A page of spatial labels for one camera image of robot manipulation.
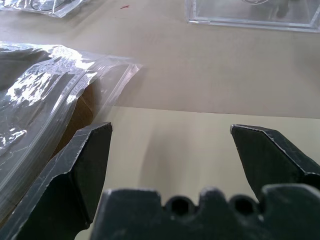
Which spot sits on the small clear plastic bag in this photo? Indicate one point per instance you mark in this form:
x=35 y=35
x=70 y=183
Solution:
x=37 y=6

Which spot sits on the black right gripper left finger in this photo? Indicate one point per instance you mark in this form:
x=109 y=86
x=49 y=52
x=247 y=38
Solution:
x=75 y=180

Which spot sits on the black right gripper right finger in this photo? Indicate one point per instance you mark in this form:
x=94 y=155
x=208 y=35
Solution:
x=270 y=155

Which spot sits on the clear zip plastic bag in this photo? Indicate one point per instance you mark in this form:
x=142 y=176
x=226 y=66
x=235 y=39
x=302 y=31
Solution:
x=47 y=105

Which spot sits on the clear acrylic box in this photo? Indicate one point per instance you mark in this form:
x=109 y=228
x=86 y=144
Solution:
x=252 y=12

